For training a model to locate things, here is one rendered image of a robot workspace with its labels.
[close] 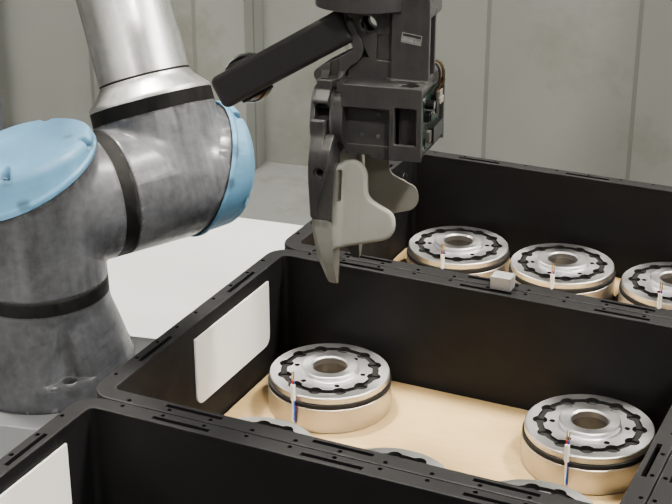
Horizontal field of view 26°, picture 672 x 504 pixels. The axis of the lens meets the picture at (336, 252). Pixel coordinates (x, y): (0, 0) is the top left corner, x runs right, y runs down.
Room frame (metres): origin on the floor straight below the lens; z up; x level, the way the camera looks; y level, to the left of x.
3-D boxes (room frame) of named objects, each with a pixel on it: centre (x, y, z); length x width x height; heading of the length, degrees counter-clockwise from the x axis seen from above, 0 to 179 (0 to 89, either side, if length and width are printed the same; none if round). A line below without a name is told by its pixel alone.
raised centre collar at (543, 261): (1.31, -0.22, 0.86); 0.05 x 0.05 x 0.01
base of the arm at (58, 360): (1.20, 0.26, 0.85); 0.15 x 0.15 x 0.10
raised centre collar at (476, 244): (1.36, -0.12, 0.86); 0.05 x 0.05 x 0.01
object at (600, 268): (1.31, -0.22, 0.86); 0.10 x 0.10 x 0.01
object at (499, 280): (1.10, -0.14, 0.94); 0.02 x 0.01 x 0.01; 65
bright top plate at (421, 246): (1.36, -0.12, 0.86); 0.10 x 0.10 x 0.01
